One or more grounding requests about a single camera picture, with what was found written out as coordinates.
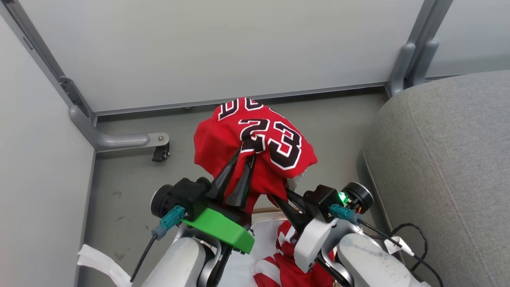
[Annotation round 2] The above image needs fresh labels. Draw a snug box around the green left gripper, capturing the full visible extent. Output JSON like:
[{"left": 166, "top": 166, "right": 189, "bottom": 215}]
[{"left": 183, "top": 149, "right": 257, "bottom": 255}]

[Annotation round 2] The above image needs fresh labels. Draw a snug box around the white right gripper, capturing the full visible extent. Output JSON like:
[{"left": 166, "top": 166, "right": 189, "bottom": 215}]
[{"left": 271, "top": 188, "right": 340, "bottom": 274}]

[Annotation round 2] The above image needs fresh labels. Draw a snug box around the red number 23 jersey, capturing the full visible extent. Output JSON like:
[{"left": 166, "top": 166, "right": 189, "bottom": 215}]
[{"left": 193, "top": 97, "right": 318, "bottom": 214}]

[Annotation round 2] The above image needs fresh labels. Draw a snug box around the pile of red white clothes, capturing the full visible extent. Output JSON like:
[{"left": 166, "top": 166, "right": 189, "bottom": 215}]
[{"left": 229, "top": 211, "right": 303, "bottom": 287}]

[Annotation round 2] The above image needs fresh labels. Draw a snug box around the red and white garment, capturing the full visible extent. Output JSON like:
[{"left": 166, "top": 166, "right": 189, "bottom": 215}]
[{"left": 252, "top": 220, "right": 336, "bottom": 287}]

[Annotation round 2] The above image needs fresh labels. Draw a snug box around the black caster wheel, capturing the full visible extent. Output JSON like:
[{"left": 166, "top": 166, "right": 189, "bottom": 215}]
[{"left": 152, "top": 142, "right": 171, "bottom": 163}]

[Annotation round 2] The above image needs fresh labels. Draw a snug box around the grey metal partition foot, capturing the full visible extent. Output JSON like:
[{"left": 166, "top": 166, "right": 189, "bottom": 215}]
[{"left": 69, "top": 105, "right": 170, "bottom": 152}]

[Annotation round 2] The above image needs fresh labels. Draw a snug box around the white cloth strip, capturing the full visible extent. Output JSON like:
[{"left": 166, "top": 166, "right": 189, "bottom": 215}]
[{"left": 76, "top": 244, "right": 133, "bottom": 287}]

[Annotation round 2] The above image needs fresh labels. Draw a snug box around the grey fabric sofa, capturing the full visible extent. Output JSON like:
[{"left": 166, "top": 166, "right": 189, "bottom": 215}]
[{"left": 362, "top": 70, "right": 510, "bottom": 287}]

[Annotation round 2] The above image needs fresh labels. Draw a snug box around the white cable tag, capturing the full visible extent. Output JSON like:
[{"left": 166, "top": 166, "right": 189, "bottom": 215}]
[{"left": 384, "top": 236, "right": 415, "bottom": 257}]

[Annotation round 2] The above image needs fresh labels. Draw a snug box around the black looped cable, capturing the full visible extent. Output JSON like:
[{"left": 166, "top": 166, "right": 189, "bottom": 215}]
[{"left": 390, "top": 223, "right": 430, "bottom": 261}]

